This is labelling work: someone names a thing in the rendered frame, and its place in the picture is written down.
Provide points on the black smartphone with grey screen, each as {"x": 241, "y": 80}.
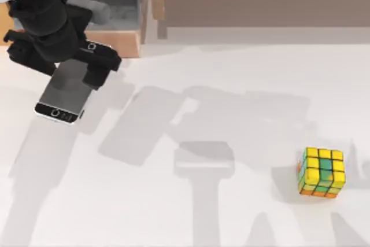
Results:
{"x": 66, "y": 90}

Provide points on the pale wooden drawer front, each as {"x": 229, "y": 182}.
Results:
{"x": 127, "y": 43}

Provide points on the pale grey rounded box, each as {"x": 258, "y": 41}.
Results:
{"x": 99, "y": 11}

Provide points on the wooden cupboard with shelves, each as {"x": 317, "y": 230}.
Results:
{"x": 260, "y": 4}

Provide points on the yellow and green puzzle cube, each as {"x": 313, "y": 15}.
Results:
{"x": 322, "y": 171}

